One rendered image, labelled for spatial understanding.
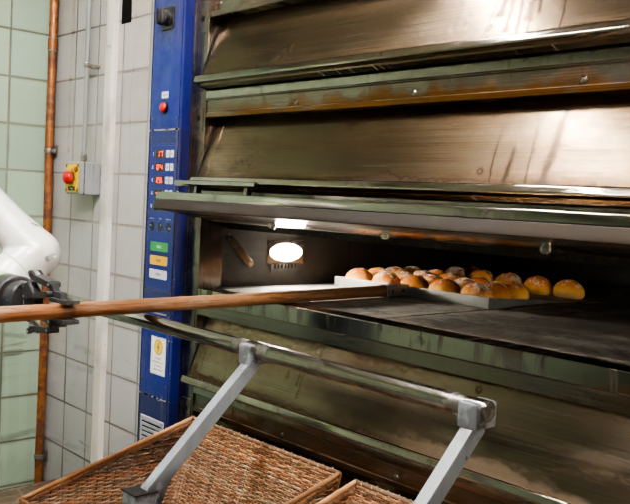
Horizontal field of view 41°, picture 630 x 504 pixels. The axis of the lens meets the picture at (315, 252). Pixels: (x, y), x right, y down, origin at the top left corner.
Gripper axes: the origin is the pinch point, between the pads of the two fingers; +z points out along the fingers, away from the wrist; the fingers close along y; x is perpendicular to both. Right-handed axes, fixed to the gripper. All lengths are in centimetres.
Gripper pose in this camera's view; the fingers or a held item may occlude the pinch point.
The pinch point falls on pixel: (64, 310)
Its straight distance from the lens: 169.2
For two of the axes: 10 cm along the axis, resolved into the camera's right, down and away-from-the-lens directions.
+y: -0.5, 10.0, 0.6
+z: 6.8, 0.8, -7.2
